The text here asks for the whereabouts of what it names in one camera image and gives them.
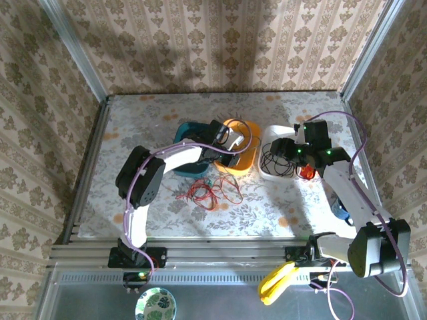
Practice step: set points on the aluminium frame rail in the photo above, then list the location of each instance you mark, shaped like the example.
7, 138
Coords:
358, 133
217, 253
86, 173

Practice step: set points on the white plastic bin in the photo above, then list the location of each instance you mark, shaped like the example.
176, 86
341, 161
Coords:
273, 131

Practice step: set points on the aluminium frame post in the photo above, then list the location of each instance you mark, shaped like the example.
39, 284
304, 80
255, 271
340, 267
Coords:
373, 50
76, 53

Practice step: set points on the orange-red small object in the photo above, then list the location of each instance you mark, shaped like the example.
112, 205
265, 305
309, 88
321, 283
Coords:
307, 172

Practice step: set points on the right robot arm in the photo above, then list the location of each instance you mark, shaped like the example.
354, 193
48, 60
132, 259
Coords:
350, 193

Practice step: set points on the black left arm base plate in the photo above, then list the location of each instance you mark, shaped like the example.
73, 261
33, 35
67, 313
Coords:
160, 255

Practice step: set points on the black controller board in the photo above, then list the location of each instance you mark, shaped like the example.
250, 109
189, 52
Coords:
136, 278
322, 278

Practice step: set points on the black right controller board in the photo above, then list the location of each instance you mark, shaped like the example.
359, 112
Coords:
322, 278

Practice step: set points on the yellow banana toy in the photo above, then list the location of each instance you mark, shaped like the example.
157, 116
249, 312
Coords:
277, 280

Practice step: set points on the black left controller board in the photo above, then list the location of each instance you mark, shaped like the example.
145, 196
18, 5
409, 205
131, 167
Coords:
136, 278

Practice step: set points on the floral table cover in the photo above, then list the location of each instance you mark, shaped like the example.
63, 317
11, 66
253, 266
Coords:
260, 213

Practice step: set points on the leaf pattern bowl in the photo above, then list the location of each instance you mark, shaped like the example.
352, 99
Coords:
155, 305

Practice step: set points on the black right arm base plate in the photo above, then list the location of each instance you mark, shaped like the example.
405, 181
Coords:
295, 255

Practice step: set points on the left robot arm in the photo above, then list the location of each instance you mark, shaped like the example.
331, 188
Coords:
146, 173

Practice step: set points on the orange plastic bin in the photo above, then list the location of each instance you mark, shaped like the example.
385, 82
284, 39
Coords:
251, 153

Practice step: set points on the teal plastic bin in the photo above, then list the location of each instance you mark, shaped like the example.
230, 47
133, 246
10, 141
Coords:
188, 131

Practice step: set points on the blue round object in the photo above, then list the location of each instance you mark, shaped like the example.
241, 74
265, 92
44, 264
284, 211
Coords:
341, 213

